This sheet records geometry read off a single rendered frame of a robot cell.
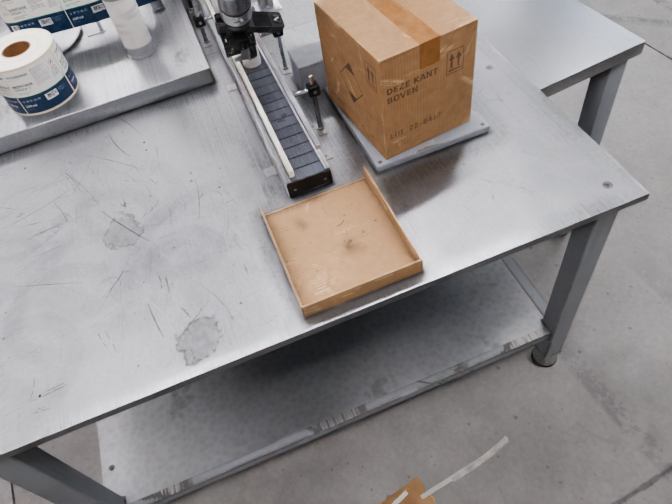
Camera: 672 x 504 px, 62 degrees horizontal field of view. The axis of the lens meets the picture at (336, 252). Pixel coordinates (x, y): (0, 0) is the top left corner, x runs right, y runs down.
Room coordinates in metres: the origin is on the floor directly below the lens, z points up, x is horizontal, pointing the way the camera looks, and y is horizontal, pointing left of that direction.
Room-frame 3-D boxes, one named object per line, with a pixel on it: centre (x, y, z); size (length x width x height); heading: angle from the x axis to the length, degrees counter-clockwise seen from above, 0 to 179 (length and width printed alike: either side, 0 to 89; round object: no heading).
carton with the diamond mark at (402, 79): (1.14, -0.23, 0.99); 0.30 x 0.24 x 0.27; 18
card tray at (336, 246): (0.76, -0.01, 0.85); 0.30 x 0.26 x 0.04; 12
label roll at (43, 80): (1.49, 0.73, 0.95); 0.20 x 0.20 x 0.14
